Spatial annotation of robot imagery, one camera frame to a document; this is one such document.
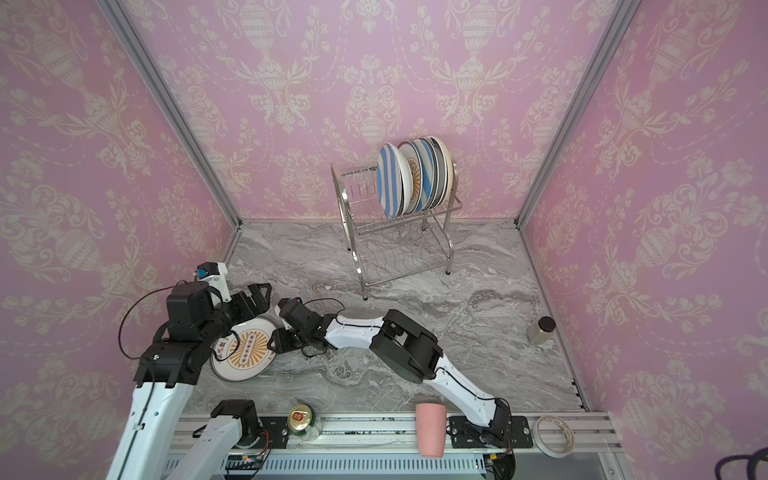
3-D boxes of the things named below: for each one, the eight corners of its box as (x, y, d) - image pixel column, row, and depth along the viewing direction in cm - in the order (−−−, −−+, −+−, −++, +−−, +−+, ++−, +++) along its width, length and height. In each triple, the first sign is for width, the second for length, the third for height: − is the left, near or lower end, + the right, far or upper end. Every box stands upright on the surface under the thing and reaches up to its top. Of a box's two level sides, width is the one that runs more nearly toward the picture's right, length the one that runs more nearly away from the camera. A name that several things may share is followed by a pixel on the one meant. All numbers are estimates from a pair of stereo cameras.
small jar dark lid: (528, 345, 91) (543, 330, 82) (524, 332, 93) (538, 316, 85) (544, 345, 91) (560, 330, 82) (540, 332, 93) (555, 316, 85)
